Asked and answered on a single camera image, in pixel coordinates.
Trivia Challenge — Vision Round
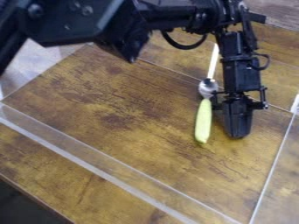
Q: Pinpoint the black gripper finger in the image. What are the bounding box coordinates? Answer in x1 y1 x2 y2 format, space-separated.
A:
222 101 253 138

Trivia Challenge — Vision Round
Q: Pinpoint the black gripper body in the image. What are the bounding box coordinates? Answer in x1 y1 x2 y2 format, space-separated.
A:
210 0 271 112

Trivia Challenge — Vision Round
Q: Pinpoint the green handled metal spoon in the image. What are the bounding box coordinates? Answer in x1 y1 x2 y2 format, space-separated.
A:
194 78 219 144

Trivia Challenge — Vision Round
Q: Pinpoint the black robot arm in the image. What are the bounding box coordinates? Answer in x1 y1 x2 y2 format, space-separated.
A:
0 0 267 142

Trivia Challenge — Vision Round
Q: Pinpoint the black strip on table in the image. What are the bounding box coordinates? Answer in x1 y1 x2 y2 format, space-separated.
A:
249 12 267 24

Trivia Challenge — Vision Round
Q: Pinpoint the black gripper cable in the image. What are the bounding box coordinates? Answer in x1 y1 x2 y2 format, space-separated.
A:
251 52 273 72

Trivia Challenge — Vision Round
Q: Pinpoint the clear acrylic enclosure wall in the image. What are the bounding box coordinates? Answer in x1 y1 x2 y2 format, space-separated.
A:
0 31 299 224

